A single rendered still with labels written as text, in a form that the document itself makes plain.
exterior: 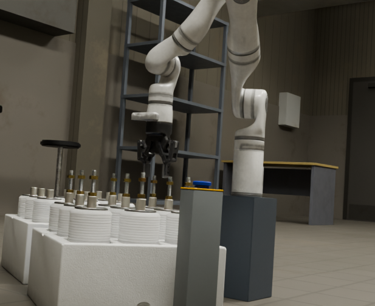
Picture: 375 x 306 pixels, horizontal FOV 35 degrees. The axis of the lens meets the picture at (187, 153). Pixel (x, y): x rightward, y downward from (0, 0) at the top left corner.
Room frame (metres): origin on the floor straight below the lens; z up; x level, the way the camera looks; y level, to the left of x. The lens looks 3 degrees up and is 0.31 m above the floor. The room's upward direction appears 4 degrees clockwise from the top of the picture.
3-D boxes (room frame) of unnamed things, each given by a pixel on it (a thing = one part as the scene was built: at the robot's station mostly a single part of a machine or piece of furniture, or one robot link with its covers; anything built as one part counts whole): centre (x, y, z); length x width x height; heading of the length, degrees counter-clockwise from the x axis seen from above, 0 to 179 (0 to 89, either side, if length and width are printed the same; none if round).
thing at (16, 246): (2.01, 0.37, 0.09); 0.39 x 0.39 x 0.18; 26
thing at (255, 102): (1.81, -0.19, 0.54); 0.09 x 0.09 x 0.17; 77
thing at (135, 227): (1.40, 0.10, 0.16); 0.10 x 0.10 x 0.18
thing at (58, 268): (1.51, 0.15, 0.09); 0.39 x 0.39 x 0.18; 23
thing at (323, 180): (7.09, -1.10, 0.34); 1.23 x 0.63 x 0.69; 53
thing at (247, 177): (1.81, -0.19, 0.39); 0.09 x 0.09 x 0.17; 53
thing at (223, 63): (6.05, 0.16, 1.07); 1.11 x 0.47 x 2.14; 143
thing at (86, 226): (1.35, 0.21, 0.16); 0.10 x 0.10 x 0.18
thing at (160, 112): (1.65, 0.10, 0.52); 0.11 x 0.09 x 0.06; 142
